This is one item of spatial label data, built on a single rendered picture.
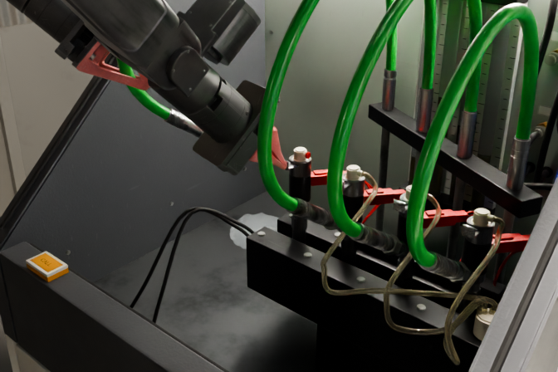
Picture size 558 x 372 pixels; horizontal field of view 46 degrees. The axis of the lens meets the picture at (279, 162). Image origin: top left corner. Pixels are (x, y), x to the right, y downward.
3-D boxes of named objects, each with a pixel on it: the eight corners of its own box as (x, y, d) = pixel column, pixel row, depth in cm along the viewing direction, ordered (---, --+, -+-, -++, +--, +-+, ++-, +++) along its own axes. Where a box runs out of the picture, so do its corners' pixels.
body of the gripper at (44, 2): (116, 16, 79) (66, -27, 78) (106, 16, 70) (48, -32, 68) (82, 57, 80) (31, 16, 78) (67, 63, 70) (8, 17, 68)
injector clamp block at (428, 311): (247, 328, 93) (245, 235, 86) (293, 296, 100) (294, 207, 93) (472, 459, 73) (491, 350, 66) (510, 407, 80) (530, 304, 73)
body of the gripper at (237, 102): (285, 101, 73) (244, 61, 68) (229, 176, 72) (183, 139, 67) (253, 87, 78) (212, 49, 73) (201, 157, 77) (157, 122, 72)
